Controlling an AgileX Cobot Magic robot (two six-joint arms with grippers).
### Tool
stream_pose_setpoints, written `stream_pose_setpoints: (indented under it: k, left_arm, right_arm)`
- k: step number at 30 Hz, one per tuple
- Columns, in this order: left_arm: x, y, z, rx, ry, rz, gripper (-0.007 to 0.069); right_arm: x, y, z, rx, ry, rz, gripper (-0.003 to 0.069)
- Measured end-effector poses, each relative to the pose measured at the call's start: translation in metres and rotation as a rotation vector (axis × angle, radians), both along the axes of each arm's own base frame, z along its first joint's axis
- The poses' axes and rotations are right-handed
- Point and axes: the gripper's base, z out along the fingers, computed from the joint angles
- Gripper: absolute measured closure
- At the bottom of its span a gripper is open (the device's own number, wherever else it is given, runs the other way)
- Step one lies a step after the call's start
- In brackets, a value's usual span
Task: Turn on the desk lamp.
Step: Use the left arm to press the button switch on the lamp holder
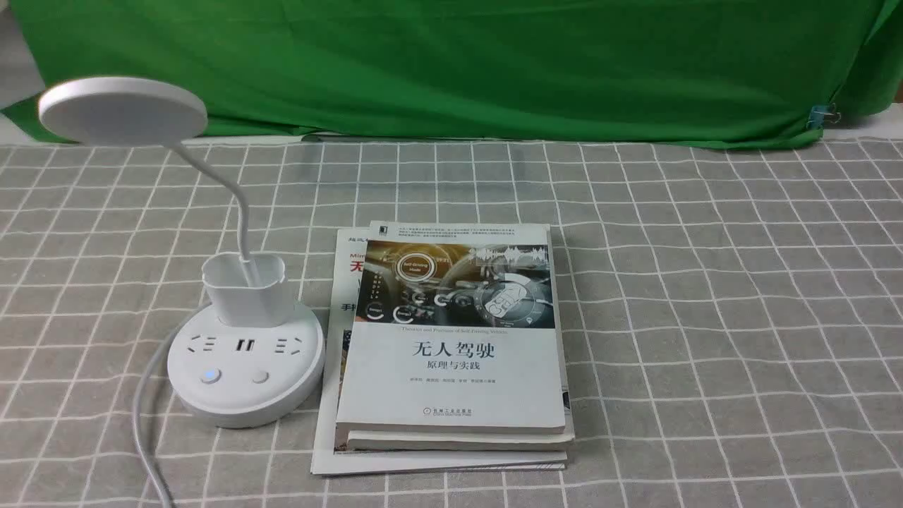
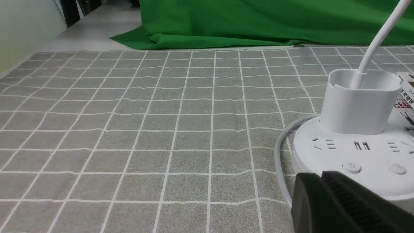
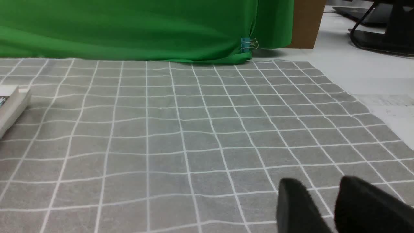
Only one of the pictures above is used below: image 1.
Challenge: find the white desk lamp with socket base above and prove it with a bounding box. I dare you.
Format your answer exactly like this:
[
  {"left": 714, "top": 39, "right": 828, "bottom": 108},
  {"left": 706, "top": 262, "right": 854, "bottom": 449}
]
[{"left": 38, "top": 76, "right": 325, "bottom": 428}]

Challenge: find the top self-driving textbook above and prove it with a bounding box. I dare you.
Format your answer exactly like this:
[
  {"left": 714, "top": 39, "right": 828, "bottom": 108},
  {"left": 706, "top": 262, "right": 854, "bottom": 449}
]
[{"left": 336, "top": 221, "right": 567, "bottom": 435}]

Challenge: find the middle book under textbook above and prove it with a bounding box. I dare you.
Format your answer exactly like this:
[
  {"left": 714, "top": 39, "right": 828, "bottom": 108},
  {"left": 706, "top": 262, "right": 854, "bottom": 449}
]
[{"left": 344, "top": 226, "right": 576, "bottom": 452}]

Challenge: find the green backdrop cloth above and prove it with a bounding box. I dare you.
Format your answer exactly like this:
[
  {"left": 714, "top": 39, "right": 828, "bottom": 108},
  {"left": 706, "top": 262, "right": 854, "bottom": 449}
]
[{"left": 8, "top": 1, "right": 901, "bottom": 149}]

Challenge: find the bottom white magazine book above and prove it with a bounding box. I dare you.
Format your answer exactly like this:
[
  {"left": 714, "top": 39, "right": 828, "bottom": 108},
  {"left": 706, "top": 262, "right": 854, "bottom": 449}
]
[{"left": 310, "top": 228, "right": 567, "bottom": 476}]

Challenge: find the grey checkered tablecloth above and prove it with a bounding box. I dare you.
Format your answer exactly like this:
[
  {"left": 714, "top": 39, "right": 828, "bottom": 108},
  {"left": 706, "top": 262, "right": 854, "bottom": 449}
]
[{"left": 1, "top": 139, "right": 902, "bottom": 507}]

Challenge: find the blue binder clip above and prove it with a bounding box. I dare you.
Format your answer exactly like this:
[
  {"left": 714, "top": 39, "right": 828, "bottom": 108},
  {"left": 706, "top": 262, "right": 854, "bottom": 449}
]
[{"left": 806, "top": 103, "right": 842, "bottom": 130}]

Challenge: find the white lamp power cable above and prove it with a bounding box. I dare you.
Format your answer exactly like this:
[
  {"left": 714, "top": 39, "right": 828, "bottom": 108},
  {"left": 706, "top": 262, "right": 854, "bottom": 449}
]
[{"left": 132, "top": 326, "right": 186, "bottom": 508}]

